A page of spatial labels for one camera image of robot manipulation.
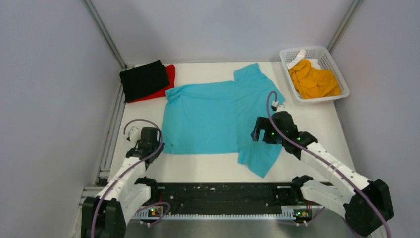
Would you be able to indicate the white cloth in basket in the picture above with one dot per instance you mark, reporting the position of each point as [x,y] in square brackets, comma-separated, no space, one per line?
[301,55]

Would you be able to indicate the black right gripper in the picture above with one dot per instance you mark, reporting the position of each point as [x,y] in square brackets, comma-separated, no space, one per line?
[263,123]

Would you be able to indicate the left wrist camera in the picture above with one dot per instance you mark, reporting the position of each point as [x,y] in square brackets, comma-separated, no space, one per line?
[133,134]

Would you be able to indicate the white plastic basket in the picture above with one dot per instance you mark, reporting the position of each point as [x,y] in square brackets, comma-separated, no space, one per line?
[326,62]

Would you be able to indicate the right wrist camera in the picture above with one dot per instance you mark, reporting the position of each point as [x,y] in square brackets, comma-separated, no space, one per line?
[276,105]

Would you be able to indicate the cyan t-shirt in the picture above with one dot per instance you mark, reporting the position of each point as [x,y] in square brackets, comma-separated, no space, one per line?
[218,118]

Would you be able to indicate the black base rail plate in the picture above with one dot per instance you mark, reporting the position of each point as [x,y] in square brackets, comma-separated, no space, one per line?
[226,198]

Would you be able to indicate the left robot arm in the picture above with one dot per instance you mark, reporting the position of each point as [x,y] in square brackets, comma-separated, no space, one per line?
[107,214]

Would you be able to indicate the orange t-shirt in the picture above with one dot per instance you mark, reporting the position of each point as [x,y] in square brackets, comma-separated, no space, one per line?
[312,83]

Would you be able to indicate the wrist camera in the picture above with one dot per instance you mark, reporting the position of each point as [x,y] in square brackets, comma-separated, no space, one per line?
[276,105]
[133,134]

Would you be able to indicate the left aluminium frame post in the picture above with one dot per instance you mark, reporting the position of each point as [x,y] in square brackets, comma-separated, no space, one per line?
[104,32]

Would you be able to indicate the aluminium frame post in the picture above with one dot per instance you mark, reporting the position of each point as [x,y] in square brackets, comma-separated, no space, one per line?
[344,23]
[104,32]

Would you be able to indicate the folded black t-shirt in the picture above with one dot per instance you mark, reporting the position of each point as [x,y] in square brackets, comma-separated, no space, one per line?
[144,80]

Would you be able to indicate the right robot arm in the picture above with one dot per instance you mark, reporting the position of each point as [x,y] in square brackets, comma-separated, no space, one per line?
[364,204]

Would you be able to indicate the right aluminium frame post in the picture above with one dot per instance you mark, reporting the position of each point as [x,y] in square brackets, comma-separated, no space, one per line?
[344,23]

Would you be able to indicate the white cable duct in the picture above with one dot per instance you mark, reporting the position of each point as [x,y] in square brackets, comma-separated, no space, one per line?
[297,214]

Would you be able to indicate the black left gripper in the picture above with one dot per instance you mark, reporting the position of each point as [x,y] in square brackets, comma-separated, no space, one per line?
[157,154]

